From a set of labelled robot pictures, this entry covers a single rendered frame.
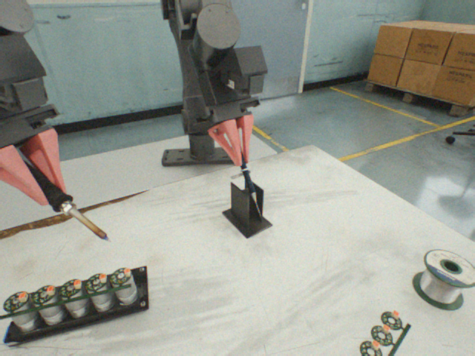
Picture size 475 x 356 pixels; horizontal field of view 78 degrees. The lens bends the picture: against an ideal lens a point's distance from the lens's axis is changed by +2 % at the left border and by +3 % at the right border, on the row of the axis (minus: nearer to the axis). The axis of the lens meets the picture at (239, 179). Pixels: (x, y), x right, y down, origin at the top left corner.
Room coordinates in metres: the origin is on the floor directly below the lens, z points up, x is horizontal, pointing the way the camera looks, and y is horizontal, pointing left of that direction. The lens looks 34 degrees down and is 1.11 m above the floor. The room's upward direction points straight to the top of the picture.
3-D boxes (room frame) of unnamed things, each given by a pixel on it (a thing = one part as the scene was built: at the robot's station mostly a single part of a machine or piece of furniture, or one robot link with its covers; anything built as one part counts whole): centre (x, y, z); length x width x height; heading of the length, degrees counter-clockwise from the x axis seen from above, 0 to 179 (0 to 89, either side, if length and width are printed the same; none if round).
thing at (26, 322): (0.20, 0.25, 0.79); 0.02 x 0.02 x 0.05
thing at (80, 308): (0.21, 0.20, 0.79); 0.02 x 0.02 x 0.05
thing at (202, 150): (0.64, 0.09, 0.79); 0.20 x 0.07 x 0.08; 95
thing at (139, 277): (0.23, 0.21, 0.76); 0.16 x 0.07 x 0.01; 107
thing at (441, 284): (0.26, -0.28, 0.78); 0.06 x 0.06 x 0.05
